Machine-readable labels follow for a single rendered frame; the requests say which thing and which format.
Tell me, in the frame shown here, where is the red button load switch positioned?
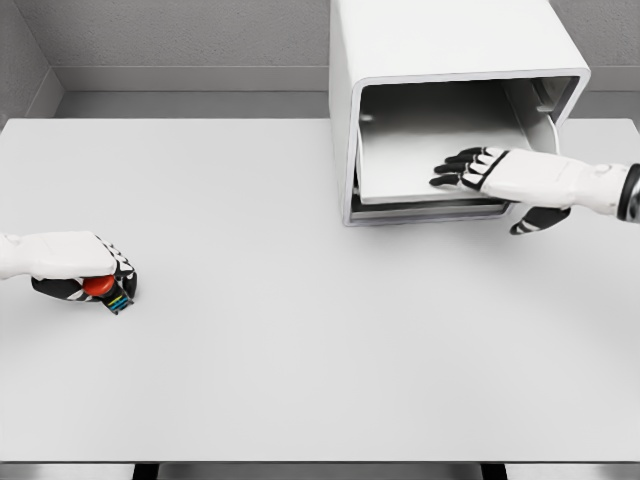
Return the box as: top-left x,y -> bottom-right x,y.
82,274 -> 134,316

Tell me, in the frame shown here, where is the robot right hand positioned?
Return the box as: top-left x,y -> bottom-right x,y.
428,146 -> 581,236

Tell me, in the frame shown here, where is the white tabletop storage cabinet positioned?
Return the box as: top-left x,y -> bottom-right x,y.
328,0 -> 592,228

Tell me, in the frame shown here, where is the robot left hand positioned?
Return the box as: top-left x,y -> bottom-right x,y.
20,230 -> 139,306

